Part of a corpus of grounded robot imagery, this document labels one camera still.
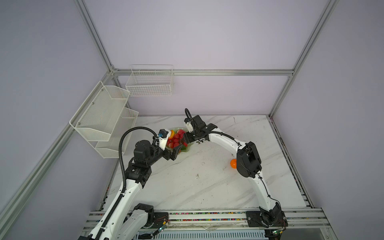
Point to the aluminium frame rail front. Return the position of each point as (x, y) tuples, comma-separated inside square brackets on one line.
[(235, 219)]

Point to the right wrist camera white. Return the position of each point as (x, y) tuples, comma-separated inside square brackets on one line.
[(189, 125)]

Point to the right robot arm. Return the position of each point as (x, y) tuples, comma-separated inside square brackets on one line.
[(248, 165)]

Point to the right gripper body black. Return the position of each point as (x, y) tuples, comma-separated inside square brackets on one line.
[(192, 136)]

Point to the green wavy fruit bowl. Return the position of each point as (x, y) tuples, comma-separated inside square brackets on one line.
[(189, 145)]

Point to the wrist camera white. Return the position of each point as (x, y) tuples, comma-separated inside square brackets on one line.
[(189, 125), (163, 137)]

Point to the red lychee bunch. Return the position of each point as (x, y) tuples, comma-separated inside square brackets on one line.
[(177, 140)]

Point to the fake orange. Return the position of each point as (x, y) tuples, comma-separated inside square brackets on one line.
[(233, 163)]

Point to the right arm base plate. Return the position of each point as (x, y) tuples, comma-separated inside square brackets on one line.
[(266, 219)]

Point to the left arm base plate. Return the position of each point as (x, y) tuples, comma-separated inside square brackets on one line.
[(157, 220)]

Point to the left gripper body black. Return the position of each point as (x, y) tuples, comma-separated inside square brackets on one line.
[(159, 153)]

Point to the red yellow fake mango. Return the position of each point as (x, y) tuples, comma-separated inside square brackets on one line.
[(172, 134)]

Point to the white mesh two-tier shelf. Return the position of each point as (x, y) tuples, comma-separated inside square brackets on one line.
[(103, 118)]

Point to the white wire basket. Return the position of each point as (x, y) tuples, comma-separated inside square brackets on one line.
[(151, 80)]

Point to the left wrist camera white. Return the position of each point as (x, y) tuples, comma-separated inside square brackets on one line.
[(163, 137)]

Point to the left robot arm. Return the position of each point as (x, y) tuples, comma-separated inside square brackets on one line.
[(118, 223)]

